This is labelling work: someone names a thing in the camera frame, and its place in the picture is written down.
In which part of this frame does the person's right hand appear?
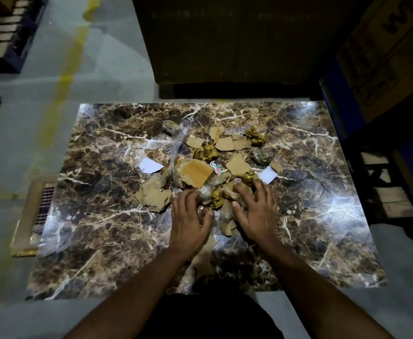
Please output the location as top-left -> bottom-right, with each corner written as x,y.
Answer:
231,178 -> 279,246

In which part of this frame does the person's left hand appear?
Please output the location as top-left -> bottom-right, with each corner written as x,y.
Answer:
168,188 -> 215,259

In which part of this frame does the white paper piece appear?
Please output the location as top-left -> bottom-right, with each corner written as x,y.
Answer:
138,157 -> 165,175
257,166 -> 279,185

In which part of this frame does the pile of cardboard and paper scraps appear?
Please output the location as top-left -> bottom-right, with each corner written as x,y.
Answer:
135,120 -> 285,238

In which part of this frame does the clear plastic bag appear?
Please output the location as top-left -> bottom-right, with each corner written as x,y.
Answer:
161,120 -> 193,187

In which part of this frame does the checked cloth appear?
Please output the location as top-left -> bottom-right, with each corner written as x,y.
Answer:
33,185 -> 56,234

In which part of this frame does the person's left forearm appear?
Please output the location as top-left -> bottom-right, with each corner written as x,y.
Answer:
63,249 -> 193,339

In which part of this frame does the person's right forearm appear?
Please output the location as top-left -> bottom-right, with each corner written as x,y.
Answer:
263,238 -> 394,339

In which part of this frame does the marble pattern table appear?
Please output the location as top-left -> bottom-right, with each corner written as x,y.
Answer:
25,101 -> 387,300

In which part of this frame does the person's dark clothing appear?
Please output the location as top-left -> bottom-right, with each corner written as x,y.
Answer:
137,292 -> 285,339

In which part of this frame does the wooden pallet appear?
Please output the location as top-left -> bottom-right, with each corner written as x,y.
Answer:
360,151 -> 413,219

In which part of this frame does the clear plastic film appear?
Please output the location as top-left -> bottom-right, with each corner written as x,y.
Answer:
38,204 -> 69,258

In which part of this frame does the large dark cardboard box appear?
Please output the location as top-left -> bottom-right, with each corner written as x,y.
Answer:
132,0 -> 352,85

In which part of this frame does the blue pallet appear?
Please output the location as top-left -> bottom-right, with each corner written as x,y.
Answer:
0,0 -> 49,75

